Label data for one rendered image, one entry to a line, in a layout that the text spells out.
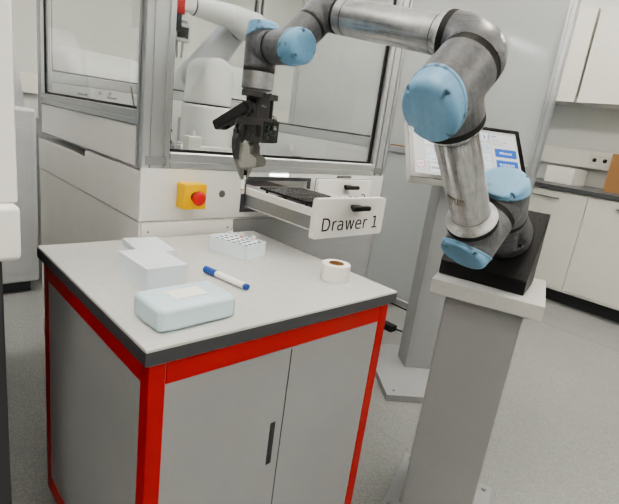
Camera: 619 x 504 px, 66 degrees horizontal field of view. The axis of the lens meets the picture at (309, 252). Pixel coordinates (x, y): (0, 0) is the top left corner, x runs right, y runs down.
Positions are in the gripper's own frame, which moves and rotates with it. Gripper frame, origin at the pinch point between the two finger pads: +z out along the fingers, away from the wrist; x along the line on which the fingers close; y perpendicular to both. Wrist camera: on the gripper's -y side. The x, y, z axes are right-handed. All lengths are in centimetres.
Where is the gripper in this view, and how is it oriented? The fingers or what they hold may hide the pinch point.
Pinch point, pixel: (242, 173)
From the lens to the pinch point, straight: 122.1
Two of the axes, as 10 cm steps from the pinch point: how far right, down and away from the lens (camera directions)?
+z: -1.3, 9.5, 2.7
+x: 4.9, -1.7, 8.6
